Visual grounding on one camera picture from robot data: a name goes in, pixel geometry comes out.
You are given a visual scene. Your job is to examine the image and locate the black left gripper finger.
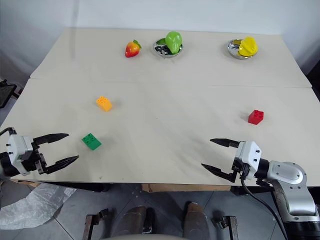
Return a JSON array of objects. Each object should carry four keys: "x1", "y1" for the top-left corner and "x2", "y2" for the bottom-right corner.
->
[
  {"x1": 32, "y1": 132, "x2": 70, "y2": 147},
  {"x1": 44, "y1": 155, "x2": 80, "y2": 175}
]

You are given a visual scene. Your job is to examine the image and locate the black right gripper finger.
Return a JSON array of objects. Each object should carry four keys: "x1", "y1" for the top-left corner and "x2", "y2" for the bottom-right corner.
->
[
  {"x1": 209, "y1": 137, "x2": 241, "y2": 149},
  {"x1": 201, "y1": 163, "x2": 238, "y2": 183}
]

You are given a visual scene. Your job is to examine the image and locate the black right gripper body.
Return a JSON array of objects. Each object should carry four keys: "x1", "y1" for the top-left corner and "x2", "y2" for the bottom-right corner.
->
[{"x1": 232, "y1": 156, "x2": 256, "y2": 181}]

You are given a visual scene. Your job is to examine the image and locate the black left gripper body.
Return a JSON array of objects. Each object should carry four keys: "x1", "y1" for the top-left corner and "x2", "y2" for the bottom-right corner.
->
[{"x1": 22, "y1": 141, "x2": 49, "y2": 176}]

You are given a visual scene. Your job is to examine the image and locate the brown cardboard piece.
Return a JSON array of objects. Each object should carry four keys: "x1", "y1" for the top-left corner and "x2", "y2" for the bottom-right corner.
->
[
  {"x1": 140, "y1": 183, "x2": 231, "y2": 192},
  {"x1": 10, "y1": 179, "x2": 41, "y2": 188}
]

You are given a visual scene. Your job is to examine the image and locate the green toy brick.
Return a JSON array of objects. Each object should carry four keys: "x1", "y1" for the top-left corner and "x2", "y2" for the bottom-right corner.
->
[{"x1": 80, "y1": 132, "x2": 103, "y2": 152}]

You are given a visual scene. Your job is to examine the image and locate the red toy brick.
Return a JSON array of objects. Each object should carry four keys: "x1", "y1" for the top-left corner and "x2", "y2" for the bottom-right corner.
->
[{"x1": 247, "y1": 108, "x2": 265, "y2": 125}]

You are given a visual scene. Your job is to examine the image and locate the clear plastic sheet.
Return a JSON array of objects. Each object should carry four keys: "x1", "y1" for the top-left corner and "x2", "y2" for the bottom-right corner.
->
[{"x1": 0, "y1": 183, "x2": 77, "y2": 231}]

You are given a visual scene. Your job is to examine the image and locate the dark rounded robot leg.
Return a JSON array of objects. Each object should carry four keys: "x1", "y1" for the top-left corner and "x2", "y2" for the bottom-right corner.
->
[
  {"x1": 116, "y1": 205, "x2": 156, "y2": 239},
  {"x1": 183, "y1": 201, "x2": 210, "y2": 239}
]

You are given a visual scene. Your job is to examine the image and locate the black folding stand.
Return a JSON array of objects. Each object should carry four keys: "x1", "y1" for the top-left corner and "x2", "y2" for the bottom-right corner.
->
[{"x1": 0, "y1": 79, "x2": 22, "y2": 110}]

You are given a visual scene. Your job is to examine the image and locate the orange toy brick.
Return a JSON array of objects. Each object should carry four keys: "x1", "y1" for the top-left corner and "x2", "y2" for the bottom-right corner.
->
[{"x1": 95, "y1": 95, "x2": 113, "y2": 113}]

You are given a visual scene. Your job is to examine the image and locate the silver metal bowl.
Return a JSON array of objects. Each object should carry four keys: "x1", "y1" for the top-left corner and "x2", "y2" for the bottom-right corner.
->
[
  {"x1": 152, "y1": 37, "x2": 186, "y2": 59},
  {"x1": 226, "y1": 38, "x2": 258, "y2": 61}
]

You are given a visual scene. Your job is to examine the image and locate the yellow toy bell pepper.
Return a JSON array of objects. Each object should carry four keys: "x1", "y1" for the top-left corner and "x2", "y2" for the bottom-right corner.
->
[{"x1": 238, "y1": 36, "x2": 259, "y2": 58}]

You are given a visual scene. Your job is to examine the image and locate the green toy bell pepper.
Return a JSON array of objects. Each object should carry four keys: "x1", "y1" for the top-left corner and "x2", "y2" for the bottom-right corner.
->
[{"x1": 164, "y1": 30, "x2": 184, "y2": 55}]

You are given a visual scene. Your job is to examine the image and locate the red yellow toy strawberry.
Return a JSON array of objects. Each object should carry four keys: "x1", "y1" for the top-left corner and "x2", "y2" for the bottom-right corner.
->
[{"x1": 124, "y1": 39, "x2": 143, "y2": 59}]

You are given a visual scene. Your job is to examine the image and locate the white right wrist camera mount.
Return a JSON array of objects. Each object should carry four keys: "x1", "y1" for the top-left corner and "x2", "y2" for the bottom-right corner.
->
[{"x1": 234, "y1": 140, "x2": 262, "y2": 180}]

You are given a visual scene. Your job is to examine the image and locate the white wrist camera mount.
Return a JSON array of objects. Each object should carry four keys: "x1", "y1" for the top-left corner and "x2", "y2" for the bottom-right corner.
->
[
  {"x1": 6, "y1": 134, "x2": 35, "y2": 176},
  {"x1": 234, "y1": 140, "x2": 262, "y2": 180}
]

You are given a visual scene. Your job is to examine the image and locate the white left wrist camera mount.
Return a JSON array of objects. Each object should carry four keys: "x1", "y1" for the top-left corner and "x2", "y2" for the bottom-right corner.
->
[{"x1": 6, "y1": 134, "x2": 35, "y2": 176}]

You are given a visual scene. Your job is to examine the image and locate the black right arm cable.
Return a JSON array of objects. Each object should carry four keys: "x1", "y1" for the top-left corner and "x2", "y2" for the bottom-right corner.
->
[{"x1": 239, "y1": 174, "x2": 290, "y2": 240}]

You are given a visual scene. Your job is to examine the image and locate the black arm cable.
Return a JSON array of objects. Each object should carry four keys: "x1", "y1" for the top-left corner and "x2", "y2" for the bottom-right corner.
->
[
  {"x1": 239, "y1": 174, "x2": 290, "y2": 240},
  {"x1": 0, "y1": 127, "x2": 17, "y2": 137}
]

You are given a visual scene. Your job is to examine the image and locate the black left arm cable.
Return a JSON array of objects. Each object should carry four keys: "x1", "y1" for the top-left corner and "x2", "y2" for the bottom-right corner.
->
[{"x1": 0, "y1": 127, "x2": 17, "y2": 137}]

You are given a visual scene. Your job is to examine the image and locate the rusty metal frame bracket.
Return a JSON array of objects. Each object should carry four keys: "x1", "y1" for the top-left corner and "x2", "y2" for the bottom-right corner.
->
[
  {"x1": 212, "y1": 215, "x2": 240, "y2": 240},
  {"x1": 84, "y1": 208, "x2": 110, "y2": 240}
]

